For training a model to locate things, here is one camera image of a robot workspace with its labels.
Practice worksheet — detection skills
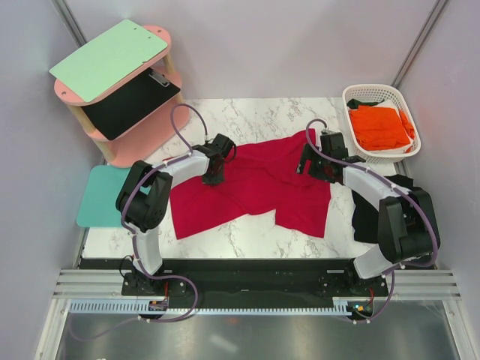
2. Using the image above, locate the red t shirt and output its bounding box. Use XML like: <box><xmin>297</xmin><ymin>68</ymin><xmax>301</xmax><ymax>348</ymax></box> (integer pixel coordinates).
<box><xmin>169</xmin><ymin>130</ymin><xmax>331</xmax><ymax>239</ymax></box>

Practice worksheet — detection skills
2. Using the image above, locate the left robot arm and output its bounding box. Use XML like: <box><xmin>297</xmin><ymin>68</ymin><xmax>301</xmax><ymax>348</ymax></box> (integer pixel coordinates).
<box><xmin>115</xmin><ymin>134</ymin><xmax>237</xmax><ymax>295</ymax></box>

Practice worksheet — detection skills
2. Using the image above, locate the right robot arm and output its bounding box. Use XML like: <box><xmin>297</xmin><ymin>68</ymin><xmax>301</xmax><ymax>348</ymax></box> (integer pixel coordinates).
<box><xmin>297</xmin><ymin>130</ymin><xmax>440</xmax><ymax>296</ymax></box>

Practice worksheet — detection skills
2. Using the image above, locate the orange folded t shirt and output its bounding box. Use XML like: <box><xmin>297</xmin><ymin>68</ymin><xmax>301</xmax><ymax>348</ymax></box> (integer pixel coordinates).
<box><xmin>348</xmin><ymin>105</ymin><xmax>416</xmax><ymax>152</ymax></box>

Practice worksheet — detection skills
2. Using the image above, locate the white plastic basket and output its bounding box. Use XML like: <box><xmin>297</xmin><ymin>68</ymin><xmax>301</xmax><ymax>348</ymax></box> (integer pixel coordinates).
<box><xmin>342</xmin><ymin>84</ymin><xmax>422</xmax><ymax>164</ymax></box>

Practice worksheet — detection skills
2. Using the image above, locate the dark green garment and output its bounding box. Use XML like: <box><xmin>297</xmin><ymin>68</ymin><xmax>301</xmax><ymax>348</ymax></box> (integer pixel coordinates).
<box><xmin>346</xmin><ymin>98</ymin><xmax>380</xmax><ymax>110</ymax></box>

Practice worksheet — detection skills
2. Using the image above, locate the black t shirt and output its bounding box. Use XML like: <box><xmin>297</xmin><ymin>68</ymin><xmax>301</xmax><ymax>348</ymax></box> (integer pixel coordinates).
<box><xmin>352</xmin><ymin>174</ymin><xmax>414</xmax><ymax>245</ymax></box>

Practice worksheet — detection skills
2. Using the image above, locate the pink three-tier shelf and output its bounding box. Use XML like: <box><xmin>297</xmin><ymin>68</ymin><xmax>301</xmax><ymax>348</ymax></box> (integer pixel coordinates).
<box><xmin>49</xmin><ymin>19</ymin><xmax>183</xmax><ymax>168</ymax></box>

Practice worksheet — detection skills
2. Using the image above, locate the black clipboard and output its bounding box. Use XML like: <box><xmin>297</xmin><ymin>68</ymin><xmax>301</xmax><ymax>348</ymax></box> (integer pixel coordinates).
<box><xmin>82</xmin><ymin>68</ymin><xmax>180</xmax><ymax>140</ymax></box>

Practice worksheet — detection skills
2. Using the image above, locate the teal cutting board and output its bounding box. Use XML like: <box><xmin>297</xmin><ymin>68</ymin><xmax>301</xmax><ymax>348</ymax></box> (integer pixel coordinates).
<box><xmin>76</xmin><ymin>165</ymin><xmax>130</xmax><ymax>228</ymax></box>

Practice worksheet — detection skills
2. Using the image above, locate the mint green board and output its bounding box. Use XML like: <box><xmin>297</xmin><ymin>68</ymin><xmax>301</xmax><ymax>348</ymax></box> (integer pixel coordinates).
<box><xmin>49</xmin><ymin>19</ymin><xmax>171</xmax><ymax>105</ymax></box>

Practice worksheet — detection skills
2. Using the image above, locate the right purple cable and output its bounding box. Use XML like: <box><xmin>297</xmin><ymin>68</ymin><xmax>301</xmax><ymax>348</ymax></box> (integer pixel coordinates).
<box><xmin>305</xmin><ymin>118</ymin><xmax>440</xmax><ymax>326</ymax></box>

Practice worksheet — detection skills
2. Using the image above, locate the purple cable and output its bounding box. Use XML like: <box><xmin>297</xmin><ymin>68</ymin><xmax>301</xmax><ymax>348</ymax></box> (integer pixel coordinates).
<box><xmin>67</xmin><ymin>103</ymin><xmax>209</xmax><ymax>341</ymax></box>
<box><xmin>305</xmin><ymin>118</ymin><xmax>440</xmax><ymax>326</ymax></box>

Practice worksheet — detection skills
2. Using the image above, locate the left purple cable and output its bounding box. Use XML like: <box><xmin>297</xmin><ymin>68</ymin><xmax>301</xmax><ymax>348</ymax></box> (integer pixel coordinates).
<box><xmin>67</xmin><ymin>103</ymin><xmax>209</xmax><ymax>341</ymax></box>

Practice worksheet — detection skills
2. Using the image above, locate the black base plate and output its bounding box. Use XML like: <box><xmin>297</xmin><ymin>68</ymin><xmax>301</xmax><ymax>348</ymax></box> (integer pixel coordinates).
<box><xmin>121</xmin><ymin>259</ymin><xmax>388</xmax><ymax>311</ymax></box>

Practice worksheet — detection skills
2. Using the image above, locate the aluminium rail frame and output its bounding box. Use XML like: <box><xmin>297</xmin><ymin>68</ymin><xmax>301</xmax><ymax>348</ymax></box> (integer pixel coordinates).
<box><xmin>54</xmin><ymin>269</ymin><xmax>461</xmax><ymax>301</ymax></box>

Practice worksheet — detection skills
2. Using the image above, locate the white cable duct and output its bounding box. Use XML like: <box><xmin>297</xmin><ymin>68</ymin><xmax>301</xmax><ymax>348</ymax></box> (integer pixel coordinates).
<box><xmin>69</xmin><ymin>299</ymin><xmax>369</xmax><ymax>316</ymax></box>

